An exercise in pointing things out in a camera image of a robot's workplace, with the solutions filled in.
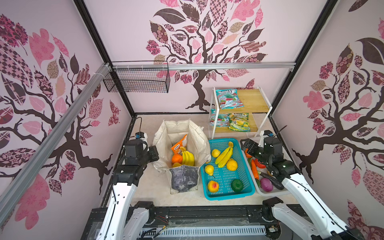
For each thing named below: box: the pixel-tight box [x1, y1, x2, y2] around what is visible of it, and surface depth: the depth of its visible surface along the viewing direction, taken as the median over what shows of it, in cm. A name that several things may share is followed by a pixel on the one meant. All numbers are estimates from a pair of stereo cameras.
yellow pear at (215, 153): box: [211, 149, 221, 158], surface depth 94 cm
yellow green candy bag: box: [228, 113, 251, 133], surface depth 92 cm
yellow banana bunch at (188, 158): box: [179, 146, 195, 166], surface depth 91 cm
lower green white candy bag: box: [208, 108, 230, 128], surface depth 93 cm
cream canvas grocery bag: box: [152, 119, 211, 195], surface depth 80 cm
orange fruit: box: [171, 153, 184, 164], surface depth 90 cm
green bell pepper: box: [231, 179, 244, 193], surface depth 81 cm
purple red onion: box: [260, 177, 274, 193], surface depth 79 cm
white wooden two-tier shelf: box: [208, 86, 273, 139], surface depth 85 cm
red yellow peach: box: [207, 180, 220, 193], surface depth 80 cm
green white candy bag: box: [215, 88, 245, 110], surface depth 79 cm
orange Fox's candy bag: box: [171, 134, 188, 155], surface depth 89 cm
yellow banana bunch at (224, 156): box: [215, 141, 234, 168], surface depth 94 cm
